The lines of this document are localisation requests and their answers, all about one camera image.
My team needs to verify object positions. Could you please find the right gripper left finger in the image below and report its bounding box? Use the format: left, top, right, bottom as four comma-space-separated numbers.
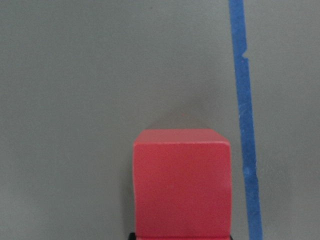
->
128, 232, 136, 240

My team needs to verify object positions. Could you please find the red block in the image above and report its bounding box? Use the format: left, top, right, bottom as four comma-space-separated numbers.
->
132, 128, 232, 240

